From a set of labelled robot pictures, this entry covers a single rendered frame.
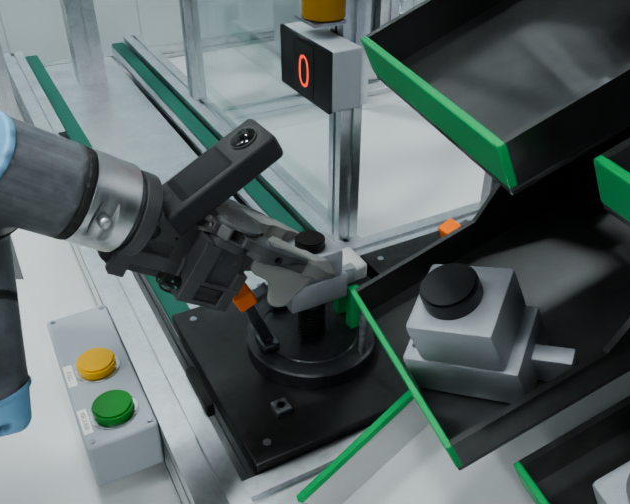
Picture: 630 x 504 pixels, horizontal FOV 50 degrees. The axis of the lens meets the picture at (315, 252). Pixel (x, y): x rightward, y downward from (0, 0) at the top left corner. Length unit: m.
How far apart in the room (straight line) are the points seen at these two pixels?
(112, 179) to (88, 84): 1.13
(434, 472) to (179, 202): 0.29
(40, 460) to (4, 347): 0.29
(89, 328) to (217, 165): 0.32
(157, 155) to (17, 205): 0.79
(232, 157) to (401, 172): 0.78
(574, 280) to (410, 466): 0.21
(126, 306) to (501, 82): 0.62
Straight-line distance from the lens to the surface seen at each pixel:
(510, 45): 0.34
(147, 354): 0.77
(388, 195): 1.23
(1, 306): 0.57
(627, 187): 0.24
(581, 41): 0.33
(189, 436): 0.69
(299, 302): 0.67
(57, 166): 0.51
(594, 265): 0.42
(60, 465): 0.82
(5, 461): 0.85
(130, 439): 0.70
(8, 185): 0.50
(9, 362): 0.56
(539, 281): 0.42
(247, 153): 0.56
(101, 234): 0.53
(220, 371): 0.72
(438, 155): 1.39
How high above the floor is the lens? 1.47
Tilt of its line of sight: 35 degrees down
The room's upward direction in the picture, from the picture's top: straight up
